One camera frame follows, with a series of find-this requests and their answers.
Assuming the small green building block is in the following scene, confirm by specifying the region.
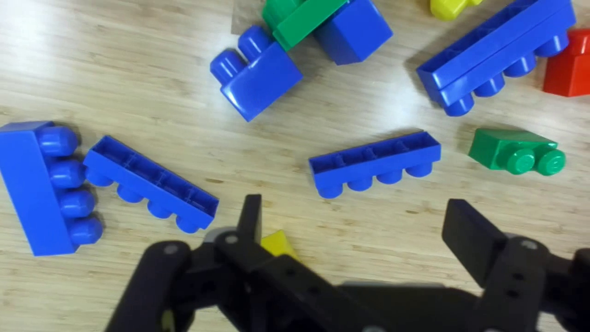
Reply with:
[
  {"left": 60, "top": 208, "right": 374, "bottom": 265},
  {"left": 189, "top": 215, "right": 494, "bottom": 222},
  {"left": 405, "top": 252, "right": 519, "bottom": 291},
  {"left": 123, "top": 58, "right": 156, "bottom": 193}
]
[{"left": 466, "top": 125, "right": 567, "bottom": 178}]

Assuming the yellow square building block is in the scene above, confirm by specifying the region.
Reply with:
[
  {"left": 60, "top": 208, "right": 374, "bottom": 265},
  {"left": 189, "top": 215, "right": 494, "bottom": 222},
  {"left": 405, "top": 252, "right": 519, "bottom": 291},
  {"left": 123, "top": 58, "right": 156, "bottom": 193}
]
[{"left": 259, "top": 228, "right": 300, "bottom": 259}]

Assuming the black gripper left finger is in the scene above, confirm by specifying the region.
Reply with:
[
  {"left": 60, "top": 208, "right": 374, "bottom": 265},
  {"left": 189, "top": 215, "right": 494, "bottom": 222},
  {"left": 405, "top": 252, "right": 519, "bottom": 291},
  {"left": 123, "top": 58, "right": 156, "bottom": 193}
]
[{"left": 101, "top": 191, "right": 370, "bottom": 332}]

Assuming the red long building block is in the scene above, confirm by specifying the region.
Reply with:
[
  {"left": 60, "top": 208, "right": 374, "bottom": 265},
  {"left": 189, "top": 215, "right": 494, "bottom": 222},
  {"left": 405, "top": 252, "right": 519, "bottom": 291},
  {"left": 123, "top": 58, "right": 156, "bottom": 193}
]
[{"left": 542, "top": 27, "right": 590, "bottom": 99}]

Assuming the blue narrow building block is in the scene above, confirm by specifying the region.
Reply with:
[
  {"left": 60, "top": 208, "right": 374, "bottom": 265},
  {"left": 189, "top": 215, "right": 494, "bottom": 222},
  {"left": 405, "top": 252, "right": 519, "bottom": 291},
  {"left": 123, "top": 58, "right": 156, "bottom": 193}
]
[{"left": 82, "top": 134, "right": 221, "bottom": 233}]

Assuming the blue square building block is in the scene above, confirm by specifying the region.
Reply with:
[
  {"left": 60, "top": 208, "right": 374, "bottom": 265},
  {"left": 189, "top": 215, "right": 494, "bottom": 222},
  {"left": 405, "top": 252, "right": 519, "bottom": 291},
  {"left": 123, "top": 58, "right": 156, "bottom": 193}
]
[
  {"left": 313, "top": 0, "right": 394, "bottom": 66},
  {"left": 208, "top": 23, "right": 304, "bottom": 123}
]

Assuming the yellow long building block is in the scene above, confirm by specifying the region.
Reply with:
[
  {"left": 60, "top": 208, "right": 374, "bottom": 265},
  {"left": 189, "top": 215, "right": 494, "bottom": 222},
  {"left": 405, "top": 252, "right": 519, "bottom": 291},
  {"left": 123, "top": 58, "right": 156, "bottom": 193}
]
[{"left": 427, "top": 0, "right": 484, "bottom": 21}]

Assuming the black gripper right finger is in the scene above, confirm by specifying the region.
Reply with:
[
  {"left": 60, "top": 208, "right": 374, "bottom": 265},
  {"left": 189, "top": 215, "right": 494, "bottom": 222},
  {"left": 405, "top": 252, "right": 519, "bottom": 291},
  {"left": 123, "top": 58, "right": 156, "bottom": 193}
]
[{"left": 366, "top": 196, "right": 590, "bottom": 332}]

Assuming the blue long building block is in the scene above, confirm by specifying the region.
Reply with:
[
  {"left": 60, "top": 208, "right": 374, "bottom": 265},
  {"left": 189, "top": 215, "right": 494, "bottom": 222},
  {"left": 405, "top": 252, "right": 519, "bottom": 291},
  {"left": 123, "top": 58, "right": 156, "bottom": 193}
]
[
  {"left": 0, "top": 119, "right": 105, "bottom": 257},
  {"left": 414, "top": 0, "right": 578, "bottom": 117}
]

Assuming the dark blue flat building block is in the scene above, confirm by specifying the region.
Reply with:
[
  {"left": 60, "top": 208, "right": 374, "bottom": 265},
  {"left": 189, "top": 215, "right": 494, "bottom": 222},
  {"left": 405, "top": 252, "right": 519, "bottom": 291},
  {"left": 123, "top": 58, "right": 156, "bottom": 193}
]
[{"left": 307, "top": 128, "right": 444, "bottom": 200}]

